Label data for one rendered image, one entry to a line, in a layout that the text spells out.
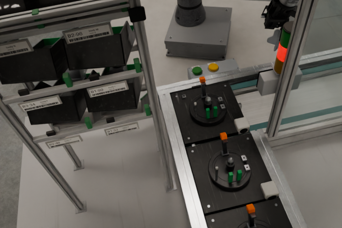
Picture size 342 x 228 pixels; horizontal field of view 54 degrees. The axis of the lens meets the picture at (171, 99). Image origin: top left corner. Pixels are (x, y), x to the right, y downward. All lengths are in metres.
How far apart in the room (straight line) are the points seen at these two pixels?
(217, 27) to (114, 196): 0.89
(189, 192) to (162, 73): 0.64
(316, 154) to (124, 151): 0.72
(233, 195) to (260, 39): 0.87
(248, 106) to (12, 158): 1.78
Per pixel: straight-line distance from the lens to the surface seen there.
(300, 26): 0.87
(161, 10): 1.92
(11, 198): 2.47
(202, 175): 1.14
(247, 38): 1.73
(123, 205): 1.25
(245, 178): 1.12
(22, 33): 0.66
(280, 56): 0.98
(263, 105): 1.38
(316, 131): 1.34
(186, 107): 1.29
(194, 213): 1.11
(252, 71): 1.43
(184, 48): 1.59
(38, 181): 1.39
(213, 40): 1.56
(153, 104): 0.83
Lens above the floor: 2.00
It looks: 51 degrees down
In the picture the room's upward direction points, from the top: 7 degrees counter-clockwise
